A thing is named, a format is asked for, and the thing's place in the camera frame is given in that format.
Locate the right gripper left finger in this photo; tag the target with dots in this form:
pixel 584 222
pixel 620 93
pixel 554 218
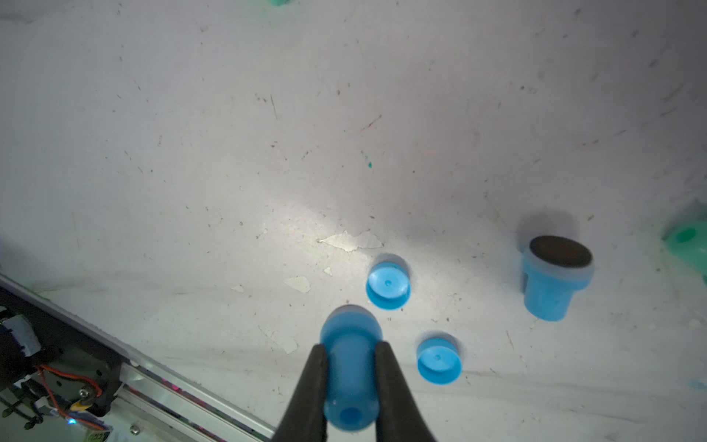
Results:
pixel 304 418

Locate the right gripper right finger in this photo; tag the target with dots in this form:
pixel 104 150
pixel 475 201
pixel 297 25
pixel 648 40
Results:
pixel 399 417

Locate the blue cap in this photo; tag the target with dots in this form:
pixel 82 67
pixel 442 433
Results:
pixel 388 286
pixel 439 361

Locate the blue stamp cluster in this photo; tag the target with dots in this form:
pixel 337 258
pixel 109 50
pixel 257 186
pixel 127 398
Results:
pixel 350 335

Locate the green stamp lying center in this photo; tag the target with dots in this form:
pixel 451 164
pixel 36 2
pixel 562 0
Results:
pixel 687 242

